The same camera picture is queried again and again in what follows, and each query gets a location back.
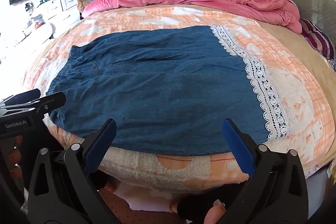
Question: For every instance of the purple striped pillow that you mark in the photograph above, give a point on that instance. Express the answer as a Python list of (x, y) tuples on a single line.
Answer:
[(319, 40)]

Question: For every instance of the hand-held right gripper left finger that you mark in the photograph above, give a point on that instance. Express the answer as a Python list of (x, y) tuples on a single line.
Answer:
[(102, 140)]

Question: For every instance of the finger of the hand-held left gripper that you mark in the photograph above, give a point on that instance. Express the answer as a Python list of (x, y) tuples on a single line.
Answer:
[(50, 103), (26, 96)]

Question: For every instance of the orange white fleece blanket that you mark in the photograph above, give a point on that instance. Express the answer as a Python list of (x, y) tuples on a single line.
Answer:
[(302, 98)]

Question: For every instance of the blue denim pants lace trim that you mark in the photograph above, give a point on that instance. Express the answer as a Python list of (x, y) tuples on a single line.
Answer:
[(157, 82)]

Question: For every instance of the white round table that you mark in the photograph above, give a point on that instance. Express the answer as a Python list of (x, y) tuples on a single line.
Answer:
[(34, 35)]

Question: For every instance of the person's foot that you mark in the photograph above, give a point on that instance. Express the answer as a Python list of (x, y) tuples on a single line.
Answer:
[(214, 213)]

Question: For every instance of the person's left hand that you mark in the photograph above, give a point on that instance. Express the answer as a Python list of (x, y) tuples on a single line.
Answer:
[(15, 158)]

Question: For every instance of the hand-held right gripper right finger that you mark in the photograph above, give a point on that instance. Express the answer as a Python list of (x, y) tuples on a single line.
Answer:
[(237, 146)]

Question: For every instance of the grey padded headboard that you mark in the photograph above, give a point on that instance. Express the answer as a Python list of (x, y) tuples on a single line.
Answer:
[(312, 3)]

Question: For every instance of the white cloth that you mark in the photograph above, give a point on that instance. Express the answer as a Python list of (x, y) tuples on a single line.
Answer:
[(147, 200)]

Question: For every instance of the beige bed sheet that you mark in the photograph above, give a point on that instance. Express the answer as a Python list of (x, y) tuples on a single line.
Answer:
[(296, 45)]

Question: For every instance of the pink dotted mat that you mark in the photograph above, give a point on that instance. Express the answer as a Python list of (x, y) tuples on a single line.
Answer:
[(118, 208)]

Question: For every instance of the white drawer dresser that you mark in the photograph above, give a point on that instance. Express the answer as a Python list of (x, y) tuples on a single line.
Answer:
[(63, 6)]

